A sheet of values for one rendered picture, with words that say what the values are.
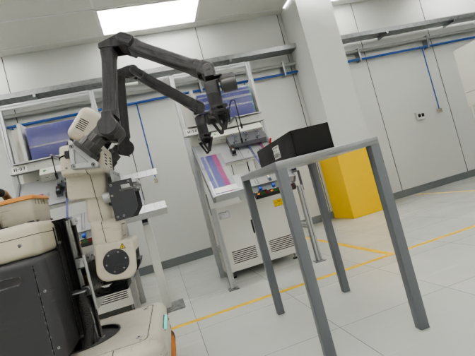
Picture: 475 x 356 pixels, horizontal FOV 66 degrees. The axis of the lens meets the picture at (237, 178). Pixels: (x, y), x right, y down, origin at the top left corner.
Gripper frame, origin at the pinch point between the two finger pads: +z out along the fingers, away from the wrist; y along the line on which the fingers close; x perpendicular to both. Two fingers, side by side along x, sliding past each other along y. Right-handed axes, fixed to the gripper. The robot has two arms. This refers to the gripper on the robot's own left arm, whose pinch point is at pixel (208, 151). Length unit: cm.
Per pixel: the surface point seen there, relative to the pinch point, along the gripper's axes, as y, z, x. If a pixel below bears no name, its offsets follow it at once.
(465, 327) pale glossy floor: -72, 97, -69
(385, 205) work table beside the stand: -62, 46, -56
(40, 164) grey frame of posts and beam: 127, -37, 120
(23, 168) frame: 127, -36, 133
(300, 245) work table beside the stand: -63, 51, -16
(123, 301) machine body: 111, 88, 80
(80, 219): 90, 17, 92
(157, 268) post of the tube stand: 85, 66, 47
